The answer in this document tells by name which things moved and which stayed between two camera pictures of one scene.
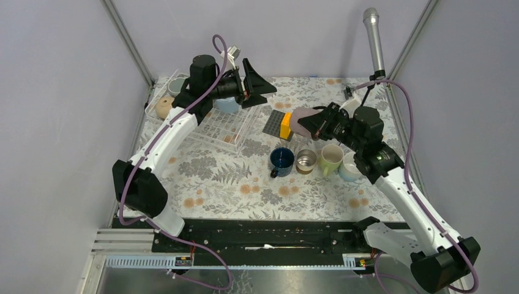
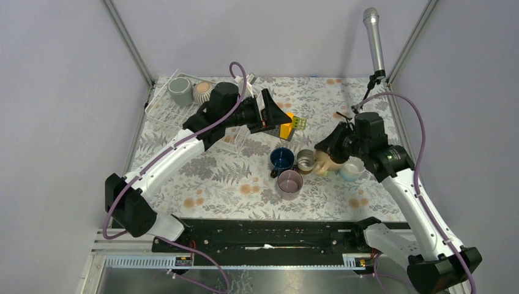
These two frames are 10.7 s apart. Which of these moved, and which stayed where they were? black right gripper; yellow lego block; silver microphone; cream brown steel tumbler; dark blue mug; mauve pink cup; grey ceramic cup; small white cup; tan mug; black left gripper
Moved: black right gripper; tan mug; black left gripper; mauve pink cup
Stayed: small white cup; cream brown steel tumbler; yellow lego block; dark blue mug; silver microphone; grey ceramic cup
